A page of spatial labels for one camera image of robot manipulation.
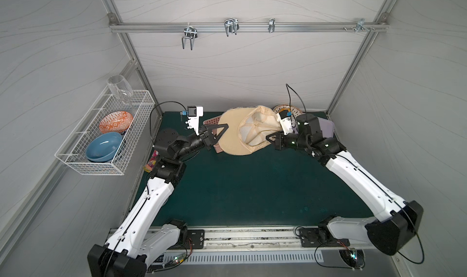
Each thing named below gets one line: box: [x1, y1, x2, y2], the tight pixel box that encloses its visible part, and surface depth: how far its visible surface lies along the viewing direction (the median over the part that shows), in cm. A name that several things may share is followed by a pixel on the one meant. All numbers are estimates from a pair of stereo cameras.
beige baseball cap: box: [217, 105, 283, 156], surface depth 66 cm
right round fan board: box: [338, 247, 366, 271], surface depth 72 cm
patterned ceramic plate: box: [273, 104, 305, 120], surface depth 121 cm
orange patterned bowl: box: [98, 111, 134, 134], surface depth 72 cm
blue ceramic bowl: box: [85, 131, 123, 163], surface depth 62 cm
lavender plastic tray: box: [316, 116, 336, 138], surface depth 117 cm
